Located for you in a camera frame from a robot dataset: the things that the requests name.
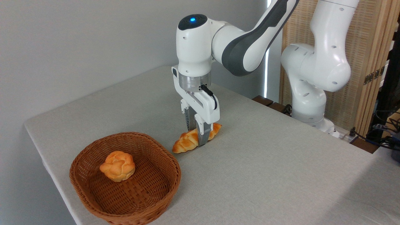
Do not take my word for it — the long braided bread loaf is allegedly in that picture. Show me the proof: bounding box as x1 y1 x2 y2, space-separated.
172 123 223 154

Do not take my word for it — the brown wicker basket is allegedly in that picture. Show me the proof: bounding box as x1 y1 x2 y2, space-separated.
69 132 182 225

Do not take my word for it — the dark brown wooden block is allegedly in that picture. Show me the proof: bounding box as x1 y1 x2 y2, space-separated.
252 95 274 107
269 102 292 115

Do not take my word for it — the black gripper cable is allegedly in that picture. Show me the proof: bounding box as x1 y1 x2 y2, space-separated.
200 84 218 111

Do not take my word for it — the brown wooden board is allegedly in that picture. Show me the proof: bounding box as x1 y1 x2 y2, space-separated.
350 137 379 154

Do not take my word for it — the round knotted bread bun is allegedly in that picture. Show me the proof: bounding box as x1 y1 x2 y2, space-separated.
99 151 136 183

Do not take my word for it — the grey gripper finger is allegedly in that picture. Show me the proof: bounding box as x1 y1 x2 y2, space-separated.
180 99 198 132
194 114 212 147

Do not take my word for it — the metal screen hinge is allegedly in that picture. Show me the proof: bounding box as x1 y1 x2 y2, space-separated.
363 66 385 85

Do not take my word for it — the black metal stand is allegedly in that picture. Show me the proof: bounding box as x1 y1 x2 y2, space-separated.
369 19 400 138

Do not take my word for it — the black cable bundle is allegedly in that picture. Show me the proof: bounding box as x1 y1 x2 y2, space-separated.
349 109 400 152

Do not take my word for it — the grey tablecloth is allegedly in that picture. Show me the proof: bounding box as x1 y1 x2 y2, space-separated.
24 65 400 225

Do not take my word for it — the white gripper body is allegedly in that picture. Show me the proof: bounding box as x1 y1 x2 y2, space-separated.
171 66 220 125

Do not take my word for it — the dark grey box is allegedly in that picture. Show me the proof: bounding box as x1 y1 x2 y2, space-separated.
391 132 400 163

